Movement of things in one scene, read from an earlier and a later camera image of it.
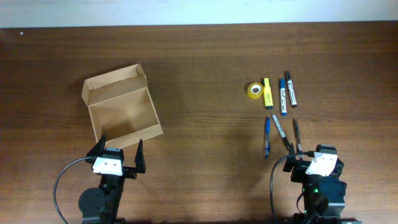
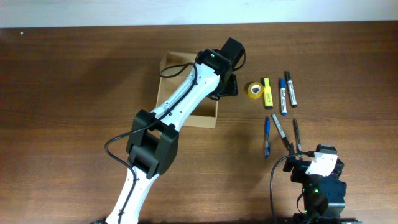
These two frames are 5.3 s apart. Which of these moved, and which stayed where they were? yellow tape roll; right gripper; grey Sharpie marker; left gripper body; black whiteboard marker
Moved: left gripper body
Stayed: yellow tape roll; black whiteboard marker; grey Sharpie marker; right gripper
